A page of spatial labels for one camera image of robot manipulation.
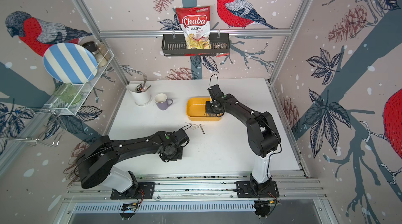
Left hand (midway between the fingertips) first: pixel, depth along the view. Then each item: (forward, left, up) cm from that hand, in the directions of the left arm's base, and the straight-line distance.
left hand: (180, 157), depth 84 cm
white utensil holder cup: (+36, +29, +6) cm, 47 cm away
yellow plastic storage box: (+32, -8, 0) cm, 33 cm away
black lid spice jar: (+39, +42, +35) cm, 68 cm away
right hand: (+27, -15, +9) cm, 32 cm away
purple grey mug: (+31, +14, +9) cm, 35 cm away
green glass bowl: (+18, +49, +34) cm, 63 cm away
